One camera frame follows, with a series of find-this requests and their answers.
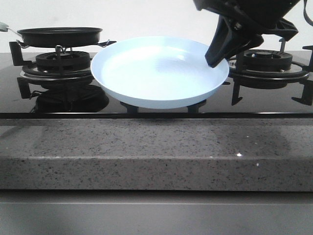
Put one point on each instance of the left black pan support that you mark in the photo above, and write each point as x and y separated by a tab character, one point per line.
29	71

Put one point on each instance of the right black gas burner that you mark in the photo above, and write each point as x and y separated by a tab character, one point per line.
267	60

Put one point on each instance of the black pan support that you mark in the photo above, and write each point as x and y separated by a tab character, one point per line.
269	76
29	71

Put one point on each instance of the left black gas burner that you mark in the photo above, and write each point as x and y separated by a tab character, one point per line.
69	61

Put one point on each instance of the black glass gas cooktop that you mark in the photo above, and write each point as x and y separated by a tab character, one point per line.
22	98

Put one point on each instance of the light blue plate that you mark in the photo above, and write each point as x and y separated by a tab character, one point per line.
157	72

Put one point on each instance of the right black pan support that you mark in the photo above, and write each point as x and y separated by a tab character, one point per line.
269	76

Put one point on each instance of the grey cabinet drawer front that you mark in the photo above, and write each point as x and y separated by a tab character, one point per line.
154	213

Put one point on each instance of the black gas burner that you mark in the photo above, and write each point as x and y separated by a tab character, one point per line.
267	60
69	61

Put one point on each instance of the black frying pan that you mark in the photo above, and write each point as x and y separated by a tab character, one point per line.
50	37

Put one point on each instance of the small wire pan trivet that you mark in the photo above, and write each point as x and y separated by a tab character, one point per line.
18	60

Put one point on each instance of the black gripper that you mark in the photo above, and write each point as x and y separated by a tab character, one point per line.
256	16

